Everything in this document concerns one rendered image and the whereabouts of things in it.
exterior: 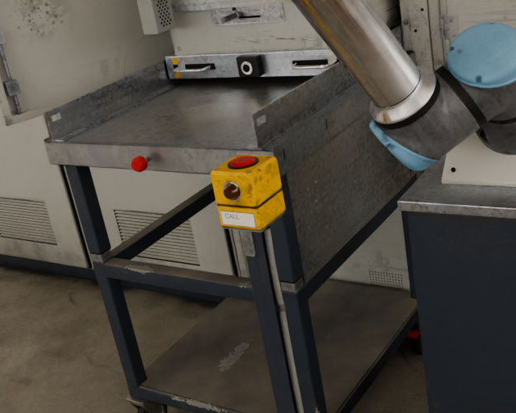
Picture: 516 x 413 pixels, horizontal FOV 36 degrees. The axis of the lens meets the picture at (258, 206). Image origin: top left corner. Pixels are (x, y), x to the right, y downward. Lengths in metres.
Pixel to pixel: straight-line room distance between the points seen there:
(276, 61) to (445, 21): 0.41
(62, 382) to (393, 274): 1.06
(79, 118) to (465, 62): 0.96
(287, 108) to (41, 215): 1.76
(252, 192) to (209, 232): 1.38
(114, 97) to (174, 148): 0.41
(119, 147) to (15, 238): 1.70
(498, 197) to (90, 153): 0.87
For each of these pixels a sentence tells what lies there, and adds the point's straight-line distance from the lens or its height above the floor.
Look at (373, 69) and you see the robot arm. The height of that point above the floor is 1.02.
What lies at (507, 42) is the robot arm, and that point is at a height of 1.01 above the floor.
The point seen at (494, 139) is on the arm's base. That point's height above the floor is 0.83.
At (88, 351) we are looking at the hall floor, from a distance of 2.66.
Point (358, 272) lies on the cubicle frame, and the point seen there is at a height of 0.20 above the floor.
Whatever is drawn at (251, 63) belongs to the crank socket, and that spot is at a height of 0.91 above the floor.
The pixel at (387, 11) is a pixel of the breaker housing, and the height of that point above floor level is 0.95.
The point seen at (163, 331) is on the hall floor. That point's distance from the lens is 2.65.
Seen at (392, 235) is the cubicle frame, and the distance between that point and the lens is 2.23.
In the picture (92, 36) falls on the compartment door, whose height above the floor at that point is 1.00.
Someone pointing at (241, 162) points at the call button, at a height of 0.91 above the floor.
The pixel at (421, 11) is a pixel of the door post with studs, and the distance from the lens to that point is 1.99.
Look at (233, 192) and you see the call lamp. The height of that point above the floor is 0.87.
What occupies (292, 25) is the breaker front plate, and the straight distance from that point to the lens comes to 1.86.
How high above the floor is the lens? 1.30
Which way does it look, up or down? 22 degrees down
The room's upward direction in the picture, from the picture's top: 11 degrees counter-clockwise
